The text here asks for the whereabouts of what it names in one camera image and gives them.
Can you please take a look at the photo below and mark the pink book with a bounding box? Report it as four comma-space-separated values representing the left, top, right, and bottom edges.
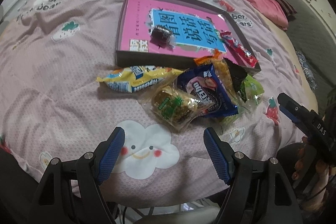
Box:
120, 0, 246, 67

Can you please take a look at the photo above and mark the dark striped pillow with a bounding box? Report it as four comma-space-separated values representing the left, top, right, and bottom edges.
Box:
273, 0, 297, 16

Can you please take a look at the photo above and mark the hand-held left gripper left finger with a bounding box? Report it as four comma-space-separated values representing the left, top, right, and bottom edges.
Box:
31, 126, 126, 224

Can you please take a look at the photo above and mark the person's right hand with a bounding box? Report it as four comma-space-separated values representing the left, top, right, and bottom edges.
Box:
292, 136, 336, 203

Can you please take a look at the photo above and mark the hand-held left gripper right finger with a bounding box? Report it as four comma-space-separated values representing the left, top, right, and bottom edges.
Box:
203, 127, 305, 224

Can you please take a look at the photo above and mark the patterned grey cloth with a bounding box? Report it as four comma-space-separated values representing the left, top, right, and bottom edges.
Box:
295, 51, 318, 90

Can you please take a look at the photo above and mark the dark cardboard box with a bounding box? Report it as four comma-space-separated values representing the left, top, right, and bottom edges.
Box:
115, 0, 261, 76

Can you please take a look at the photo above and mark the grey padded headboard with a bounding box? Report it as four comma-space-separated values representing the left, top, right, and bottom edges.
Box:
256, 0, 336, 101

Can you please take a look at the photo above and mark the yellow snack packet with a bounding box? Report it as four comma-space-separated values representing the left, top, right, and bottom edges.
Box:
96, 65, 184, 94

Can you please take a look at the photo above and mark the blue cookie packet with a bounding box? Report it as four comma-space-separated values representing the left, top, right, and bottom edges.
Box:
177, 63, 239, 118

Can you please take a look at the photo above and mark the lilac printed blanket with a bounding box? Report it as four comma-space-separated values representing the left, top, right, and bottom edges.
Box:
0, 0, 302, 201

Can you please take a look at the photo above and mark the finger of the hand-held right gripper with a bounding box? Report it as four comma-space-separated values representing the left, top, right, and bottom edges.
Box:
278, 93, 315, 122
280, 106, 309, 134

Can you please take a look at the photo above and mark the small dark round snack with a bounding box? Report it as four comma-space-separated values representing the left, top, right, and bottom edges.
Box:
151, 25, 175, 48

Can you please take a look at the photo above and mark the black snack packet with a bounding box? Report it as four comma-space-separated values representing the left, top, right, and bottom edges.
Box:
226, 59, 248, 102

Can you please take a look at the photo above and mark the light green snack packet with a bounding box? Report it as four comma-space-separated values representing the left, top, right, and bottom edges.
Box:
222, 74, 264, 125

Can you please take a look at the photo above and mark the orange biscuit packet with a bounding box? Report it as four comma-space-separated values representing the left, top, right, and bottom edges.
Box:
194, 49, 238, 98

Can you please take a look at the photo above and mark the red snack stick packet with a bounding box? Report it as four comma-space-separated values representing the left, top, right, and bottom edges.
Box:
219, 31, 258, 68

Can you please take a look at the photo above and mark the gold green pastry packet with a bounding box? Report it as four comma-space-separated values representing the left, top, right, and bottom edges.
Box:
140, 78, 218, 134

